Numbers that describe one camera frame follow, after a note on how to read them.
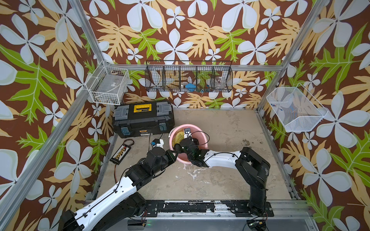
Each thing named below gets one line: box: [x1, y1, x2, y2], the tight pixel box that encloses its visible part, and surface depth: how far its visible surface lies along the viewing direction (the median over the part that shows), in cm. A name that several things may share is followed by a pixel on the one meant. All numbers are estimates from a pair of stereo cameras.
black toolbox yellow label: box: [112, 101, 175, 139], surface depth 97 cm
